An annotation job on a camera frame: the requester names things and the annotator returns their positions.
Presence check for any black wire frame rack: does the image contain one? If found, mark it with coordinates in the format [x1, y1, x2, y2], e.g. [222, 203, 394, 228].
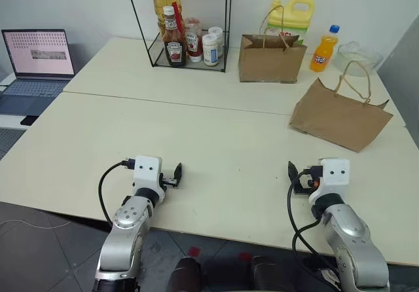
[123, 0, 234, 74]

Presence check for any upright brown paper bag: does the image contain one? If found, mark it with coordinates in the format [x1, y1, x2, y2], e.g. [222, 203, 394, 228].
[238, 5, 308, 84]

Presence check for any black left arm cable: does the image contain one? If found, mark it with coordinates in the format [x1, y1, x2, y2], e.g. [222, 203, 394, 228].
[98, 158, 136, 225]

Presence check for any white lidded jar blue label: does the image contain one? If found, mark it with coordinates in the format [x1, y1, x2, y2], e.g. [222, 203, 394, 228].
[201, 33, 220, 67]

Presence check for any orange soda bottle blue cap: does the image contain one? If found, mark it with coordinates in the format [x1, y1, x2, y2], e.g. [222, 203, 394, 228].
[309, 24, 341, 73]

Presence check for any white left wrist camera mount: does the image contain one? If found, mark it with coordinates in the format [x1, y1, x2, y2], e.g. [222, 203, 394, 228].
[132, 155, 166, 204]

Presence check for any thin white floor cable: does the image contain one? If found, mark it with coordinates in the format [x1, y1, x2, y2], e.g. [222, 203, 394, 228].
[0, 219, 71, 230]

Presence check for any yellow plastic jug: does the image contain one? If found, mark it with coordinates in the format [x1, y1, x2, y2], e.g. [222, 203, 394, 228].
[266, 0, 316, 43]

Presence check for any open grey laptop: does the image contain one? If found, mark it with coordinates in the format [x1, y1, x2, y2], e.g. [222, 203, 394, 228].
[0, 28, 77, 118]

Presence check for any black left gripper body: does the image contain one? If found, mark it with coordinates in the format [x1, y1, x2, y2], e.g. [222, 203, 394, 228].
[159, 172, 180, 188]

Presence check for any dark rounded shape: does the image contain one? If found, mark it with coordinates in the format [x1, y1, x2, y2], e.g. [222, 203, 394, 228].
[172, 256, 202, 292]
[249, 255, 297, 292]

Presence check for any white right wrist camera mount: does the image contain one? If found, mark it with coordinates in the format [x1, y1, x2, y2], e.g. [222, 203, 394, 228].
[308, 156, 351, 205]

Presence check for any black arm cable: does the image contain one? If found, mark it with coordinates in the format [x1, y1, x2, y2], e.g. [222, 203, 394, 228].
[98, 158, 136, 225]
[287, 164, 331, 275]

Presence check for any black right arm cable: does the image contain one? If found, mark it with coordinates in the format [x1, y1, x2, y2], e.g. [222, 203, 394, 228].
[287, 164, 331, 275]

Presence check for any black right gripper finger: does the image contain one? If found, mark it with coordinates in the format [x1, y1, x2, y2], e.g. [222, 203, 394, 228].
[287, 160, 301, 185]

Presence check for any clear glass bowl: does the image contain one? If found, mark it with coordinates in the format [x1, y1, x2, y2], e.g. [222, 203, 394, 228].
[336, 41, 384, 78]

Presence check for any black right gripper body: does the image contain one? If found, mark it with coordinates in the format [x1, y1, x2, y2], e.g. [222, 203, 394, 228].
[293, 173, 321, 195]

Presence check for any red squeeze ketchup bottle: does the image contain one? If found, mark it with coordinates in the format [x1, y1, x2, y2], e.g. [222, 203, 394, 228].
[183, 17, 205, 64]

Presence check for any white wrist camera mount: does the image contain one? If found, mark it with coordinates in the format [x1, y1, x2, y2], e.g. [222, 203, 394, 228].
[132, 155, 166, 204]
[308, 156, 351, 205]

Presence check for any slumped brown paper bag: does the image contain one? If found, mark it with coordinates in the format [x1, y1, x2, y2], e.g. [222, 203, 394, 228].
[288, 60, 394, 153]

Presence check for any dark ketchup bottle white cap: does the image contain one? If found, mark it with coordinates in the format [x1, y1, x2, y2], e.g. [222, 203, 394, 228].
[162, 5, 188, 68]

